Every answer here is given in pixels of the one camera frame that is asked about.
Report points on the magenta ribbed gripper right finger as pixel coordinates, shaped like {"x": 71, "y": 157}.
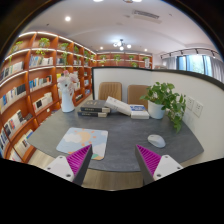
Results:
{"x": 153, "y": 166}

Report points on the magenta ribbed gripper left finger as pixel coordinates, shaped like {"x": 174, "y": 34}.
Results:
{"x": 73, "y": 167}

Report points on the white computer mouse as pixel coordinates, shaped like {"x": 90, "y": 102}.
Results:
{"x": 156, "y": 140}

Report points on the pastel patterned mouse pad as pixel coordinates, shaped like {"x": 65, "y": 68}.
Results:
{"x": 77, "y": 138}

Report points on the lower dark book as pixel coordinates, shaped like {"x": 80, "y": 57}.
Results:
{"x": 92, "y": 114}

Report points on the dark book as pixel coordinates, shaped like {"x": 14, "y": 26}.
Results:
{"x": 92, "y": 114}
{"x": 95, "y": 106}

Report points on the white blue box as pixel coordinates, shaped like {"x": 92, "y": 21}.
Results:
{"x": 139, "y": 112}

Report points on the upper dark book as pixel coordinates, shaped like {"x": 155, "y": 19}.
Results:
{"x": 95, "y": 106}

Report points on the open white book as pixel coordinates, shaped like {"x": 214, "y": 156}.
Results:
{"x": 118, "y": 106}

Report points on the green plant in white pot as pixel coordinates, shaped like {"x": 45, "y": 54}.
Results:
{"x": 161, "y": 99}

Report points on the right tan chair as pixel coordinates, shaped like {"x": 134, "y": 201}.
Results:
{"x": 134, "y": 94}

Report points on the tan chair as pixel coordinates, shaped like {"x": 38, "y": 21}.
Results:
{"x": 134, "y": 94}
{"x": 110, "y": 89}

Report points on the white vase with flowers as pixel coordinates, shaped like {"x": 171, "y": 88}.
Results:
{"x": 66, "y": 84}

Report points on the left tan chair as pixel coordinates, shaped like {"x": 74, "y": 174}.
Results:
{"x": 110, "y": 89}

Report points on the orange wooden bookshelf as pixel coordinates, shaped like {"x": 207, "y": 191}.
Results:
{"x": 28, "y": 86}

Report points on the ceiling chandelier lamp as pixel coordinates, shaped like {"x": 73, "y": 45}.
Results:
{"x": 121, "y": 45}

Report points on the ceiling air vent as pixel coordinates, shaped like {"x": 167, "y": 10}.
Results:
{"x": 143, "y": 14}

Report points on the white wall socket right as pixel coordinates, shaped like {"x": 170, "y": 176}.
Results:
{"x": 198, "y": 108}

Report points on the white wall socket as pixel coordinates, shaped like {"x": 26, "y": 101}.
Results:
{"x": 198, "y": 108}
{"x": 190, "y": 103}

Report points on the white wall socket left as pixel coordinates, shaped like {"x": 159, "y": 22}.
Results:
{"x": 190, "y": 103}

